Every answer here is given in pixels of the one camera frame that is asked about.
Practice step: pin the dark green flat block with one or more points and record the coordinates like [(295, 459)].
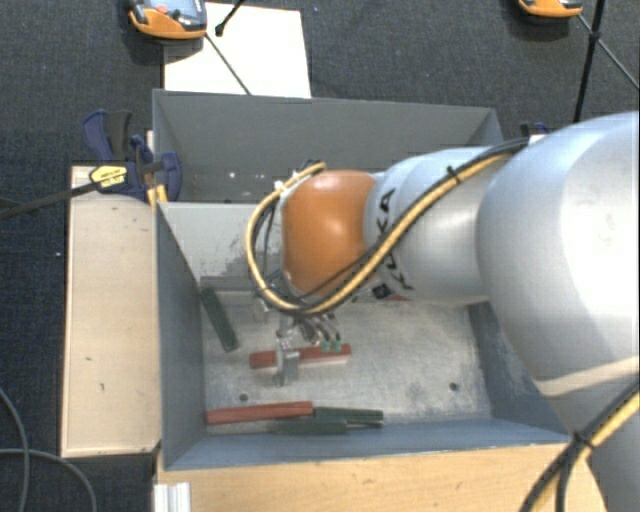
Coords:
[(350, 414), (310, 427), (219, 320)]

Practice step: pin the pale wood flat board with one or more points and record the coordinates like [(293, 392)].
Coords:
[(110, 325)]

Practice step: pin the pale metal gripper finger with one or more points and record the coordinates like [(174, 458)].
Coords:
[(279, 371), (292, 365)]

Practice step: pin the grey metal bin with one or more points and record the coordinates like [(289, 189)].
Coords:
[(390, 390)]

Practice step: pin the red-brown flat block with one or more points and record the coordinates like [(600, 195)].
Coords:
[(262, 359), (255, 413)]

